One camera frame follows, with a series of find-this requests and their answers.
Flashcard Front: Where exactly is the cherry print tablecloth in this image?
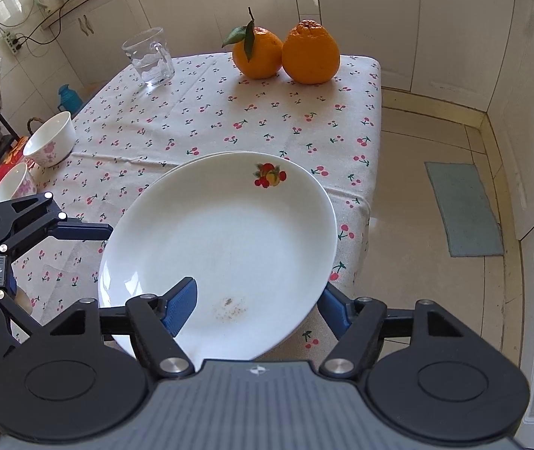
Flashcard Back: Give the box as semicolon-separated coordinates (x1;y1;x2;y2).
9;51;383;366

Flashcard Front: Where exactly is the stained white fruit print plate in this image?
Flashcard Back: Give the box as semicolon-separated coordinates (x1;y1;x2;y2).
97;151;338;367

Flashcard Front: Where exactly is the orange with green leaf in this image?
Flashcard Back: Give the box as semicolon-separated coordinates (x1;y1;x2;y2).
222;7;284;80

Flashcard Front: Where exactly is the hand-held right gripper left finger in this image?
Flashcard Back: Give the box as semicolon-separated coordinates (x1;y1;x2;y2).
37;276;200;380

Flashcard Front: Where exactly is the grey-green floor mat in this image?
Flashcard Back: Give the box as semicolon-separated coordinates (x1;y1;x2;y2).
424;162;504;258

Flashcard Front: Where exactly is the blue thermos jug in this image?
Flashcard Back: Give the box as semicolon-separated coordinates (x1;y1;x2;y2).
58;84;84;113

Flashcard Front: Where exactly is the white pink floral bowl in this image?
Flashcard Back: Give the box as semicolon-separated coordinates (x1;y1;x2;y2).
0;162;38;204
23;111;77;168

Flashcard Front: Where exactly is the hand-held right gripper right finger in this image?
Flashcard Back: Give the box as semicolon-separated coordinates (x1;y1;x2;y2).
318;286;476;380

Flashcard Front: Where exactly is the bumpy orange without leaf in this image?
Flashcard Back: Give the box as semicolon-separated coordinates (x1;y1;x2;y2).
281;19;341;85

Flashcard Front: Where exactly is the clear glass mug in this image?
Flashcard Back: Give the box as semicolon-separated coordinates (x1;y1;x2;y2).
121;27;175;87

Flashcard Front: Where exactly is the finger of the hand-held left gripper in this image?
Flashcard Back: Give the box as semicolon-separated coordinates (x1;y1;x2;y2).
0;192;114;258
0;288;45;345

